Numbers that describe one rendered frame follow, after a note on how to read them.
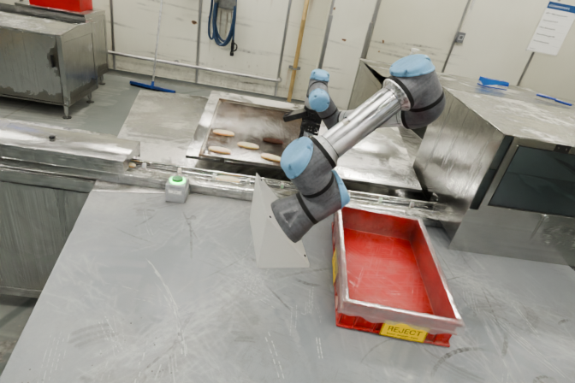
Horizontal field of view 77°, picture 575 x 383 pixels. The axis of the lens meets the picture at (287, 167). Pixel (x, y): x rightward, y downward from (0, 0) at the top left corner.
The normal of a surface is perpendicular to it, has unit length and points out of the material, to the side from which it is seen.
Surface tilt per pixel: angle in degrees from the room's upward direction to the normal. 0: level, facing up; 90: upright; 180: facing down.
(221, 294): 0
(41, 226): 90
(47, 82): 90
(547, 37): 90
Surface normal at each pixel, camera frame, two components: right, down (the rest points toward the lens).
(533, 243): 0.00, 0.47
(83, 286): 0.17, -0.86
